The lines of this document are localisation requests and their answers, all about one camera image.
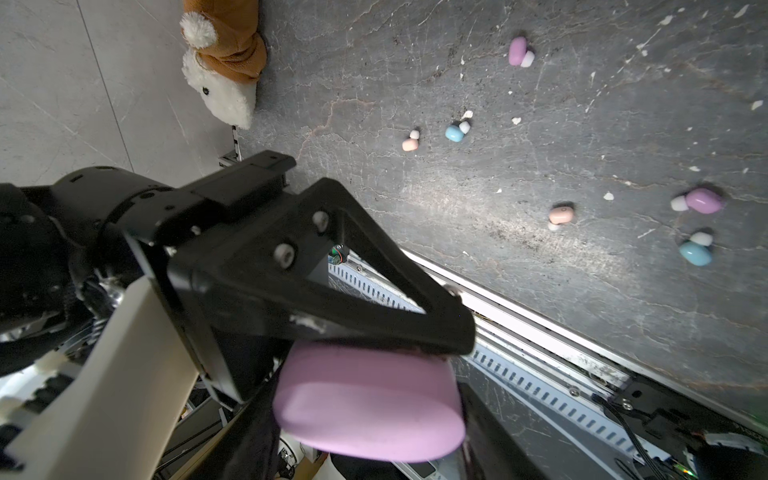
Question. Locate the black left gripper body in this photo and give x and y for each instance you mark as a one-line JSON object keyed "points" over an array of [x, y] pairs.
{"points": [[172, 231]]}

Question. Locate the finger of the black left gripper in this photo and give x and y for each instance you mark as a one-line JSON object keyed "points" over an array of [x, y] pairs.
{"points": [[279, 256]]}

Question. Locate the pink earbud charging case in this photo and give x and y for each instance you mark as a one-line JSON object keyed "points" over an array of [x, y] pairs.
{"points": [[370, 404]]}

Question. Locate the pink earbud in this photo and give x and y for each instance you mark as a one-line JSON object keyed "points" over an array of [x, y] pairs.
{"points": [[702, 200], [520, 54]]}

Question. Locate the peach earbud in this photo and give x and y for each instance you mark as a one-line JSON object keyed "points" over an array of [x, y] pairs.
{"points": [[560, 216], [412, 142]]}

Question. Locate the plush bunny brown hoodie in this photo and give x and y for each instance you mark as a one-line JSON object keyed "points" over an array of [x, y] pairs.
{"points": [[225, 56]]}

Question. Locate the teal earbud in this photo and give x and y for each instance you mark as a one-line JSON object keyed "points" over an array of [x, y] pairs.
{"points": [[456, 132], [696, 250]]}

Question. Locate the slotted cable duct rail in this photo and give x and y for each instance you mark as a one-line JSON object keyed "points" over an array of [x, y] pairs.
{"points": [[632, 422]]}

